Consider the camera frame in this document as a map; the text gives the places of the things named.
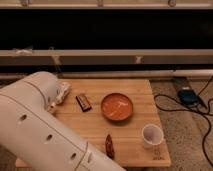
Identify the wooden table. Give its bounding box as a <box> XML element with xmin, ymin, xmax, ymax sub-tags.
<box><xmin>56</xmin><ymin>79</ymin><xmax>171</xmax><ymax>167</ymax></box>

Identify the black power adapter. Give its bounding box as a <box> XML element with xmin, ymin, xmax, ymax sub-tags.
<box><xmin>177</xmin><ymin>89</ymin><xmax>199</xmax><ymax>106</ymax></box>

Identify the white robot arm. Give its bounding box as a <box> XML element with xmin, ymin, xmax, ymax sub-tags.
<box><xmin>0</xmin><ymin>72</ymin><xmax>125</xmax><ymax>171</ymax></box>

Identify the dark chocolate bar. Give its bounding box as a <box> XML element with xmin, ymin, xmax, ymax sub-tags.
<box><xmin>76</xmin><ymin>94</ymin><xmax>92</xmax><ymax>112</ymax></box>

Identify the white plastic bottle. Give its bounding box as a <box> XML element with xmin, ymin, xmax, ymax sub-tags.
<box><xmin>48</xmin><ymin>82</ymin><xmax>71</xmax><ymax>114</ymax></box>

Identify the orange bowl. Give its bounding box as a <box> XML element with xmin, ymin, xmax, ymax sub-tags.
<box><xmin>101</xmin><ymin>93</ymin><xmax>133</xmax><ymax>121</ymax></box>

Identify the white cup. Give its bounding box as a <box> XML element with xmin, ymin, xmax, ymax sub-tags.
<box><xmin>141</xmin><ymin>124</ymin><xmax>164</xmax><ymax>148</ymax></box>

